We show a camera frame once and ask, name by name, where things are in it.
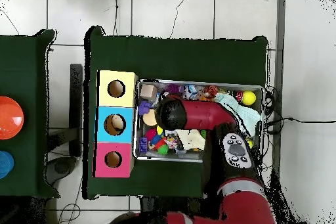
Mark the cream waffle cloth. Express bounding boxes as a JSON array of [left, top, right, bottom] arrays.
[[176, 128, 207, 152]]

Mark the shallow clear mesh bin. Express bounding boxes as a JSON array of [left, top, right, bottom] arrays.
[[132, 78, 265, 166]]

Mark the wooden box with three holes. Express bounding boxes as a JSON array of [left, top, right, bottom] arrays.
[[93, 70, 139, 178]]

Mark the round tan wooden disc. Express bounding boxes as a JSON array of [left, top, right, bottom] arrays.
[[142, 108, 158, 127]]

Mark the purple spiky ball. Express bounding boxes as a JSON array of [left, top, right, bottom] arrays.
[[165, 83, 182, 95]]

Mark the purple toy block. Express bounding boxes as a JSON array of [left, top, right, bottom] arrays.
[[137, 100, 152, 116]]

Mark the plain wooden cube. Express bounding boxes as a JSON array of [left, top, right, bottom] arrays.
[[139, 83, 158, 101]]

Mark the crushed clear plastic bottle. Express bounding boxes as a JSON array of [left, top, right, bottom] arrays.
[[183, 84, 199, 99]]

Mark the orange tiger plush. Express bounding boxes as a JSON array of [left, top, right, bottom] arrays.
[[203, 85, 219, 99]]

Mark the dark green table cloth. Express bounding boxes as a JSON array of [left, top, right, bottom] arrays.
[[0, 28, 60, 200], [83, 25, 269, 200]]

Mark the light blue waffle cloth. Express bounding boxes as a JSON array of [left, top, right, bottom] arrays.
[[214, 93, 261, 137]]

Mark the grey stand foot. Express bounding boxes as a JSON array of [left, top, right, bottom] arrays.
[[45, 156, 77, 185]]

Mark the orange plastic bowl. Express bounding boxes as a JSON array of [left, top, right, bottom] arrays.
[[0, 95, 25, 140]]

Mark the blue ribbed cup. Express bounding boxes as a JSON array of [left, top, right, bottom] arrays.
[[0, 150, 15, 180]]

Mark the black power cable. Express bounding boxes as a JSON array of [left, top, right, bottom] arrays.
[[264, 116, 336, 128]]

